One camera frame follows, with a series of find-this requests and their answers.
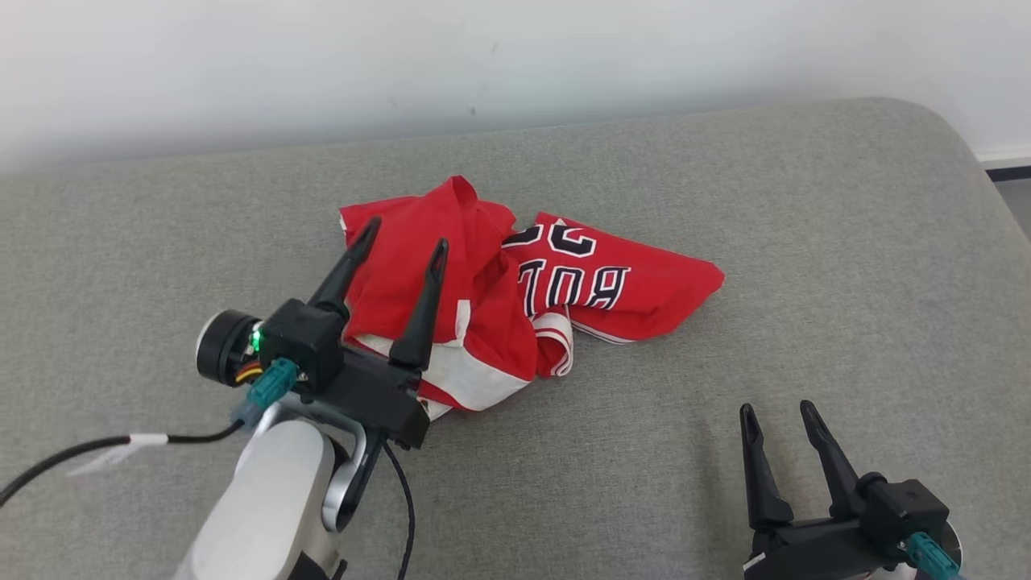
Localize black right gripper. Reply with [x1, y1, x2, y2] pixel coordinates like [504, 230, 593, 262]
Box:
[740, 400, 887, 580]

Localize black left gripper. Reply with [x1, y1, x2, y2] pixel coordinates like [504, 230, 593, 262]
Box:
[308, 216, 450, 450]

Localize red shorts with white stripe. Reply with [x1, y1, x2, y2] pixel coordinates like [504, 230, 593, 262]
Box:
[338, 176, 542, 421]

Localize left gripper round motor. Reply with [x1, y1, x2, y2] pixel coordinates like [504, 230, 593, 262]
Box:
[196, 309, 263, 387]

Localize gripper round motor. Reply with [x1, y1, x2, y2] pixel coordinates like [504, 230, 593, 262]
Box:
[196, 309, 263, 387]
[941, 522, 965, 580]

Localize right gripper round motor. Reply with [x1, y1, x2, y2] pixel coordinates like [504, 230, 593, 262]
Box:
[941, 522, 965, 580]

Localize black cable with teal plug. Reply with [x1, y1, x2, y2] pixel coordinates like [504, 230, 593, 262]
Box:
[0, 358, 300, 508]
[906, 532, 961, 580]

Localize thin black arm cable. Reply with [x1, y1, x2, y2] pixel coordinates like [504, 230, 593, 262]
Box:
[382, 441, 416, 580]

